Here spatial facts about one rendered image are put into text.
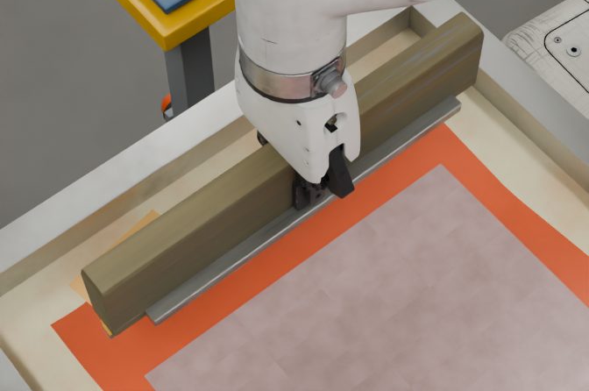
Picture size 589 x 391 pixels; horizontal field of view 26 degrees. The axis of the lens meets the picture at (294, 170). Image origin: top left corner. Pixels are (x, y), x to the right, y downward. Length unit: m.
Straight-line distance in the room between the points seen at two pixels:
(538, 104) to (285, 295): 0.30
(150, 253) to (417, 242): 0.30
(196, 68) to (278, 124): 0.54
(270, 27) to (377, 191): 0.39
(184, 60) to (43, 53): 1.10
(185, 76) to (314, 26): 0.64
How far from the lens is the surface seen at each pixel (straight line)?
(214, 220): 0.96
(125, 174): 1.16
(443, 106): 1.09
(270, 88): 0.87
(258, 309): 1.12
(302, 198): 1.02
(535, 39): 2.17
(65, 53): 2.51
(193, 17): 1.30
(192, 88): 1.48
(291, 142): 0.93
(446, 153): 1.21
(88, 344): 1.12
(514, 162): 1.21
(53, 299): 1.15
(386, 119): 1.04
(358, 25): 1.25
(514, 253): 1.16
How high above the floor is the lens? 1.97
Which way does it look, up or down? 58 degrees down
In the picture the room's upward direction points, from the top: straight up
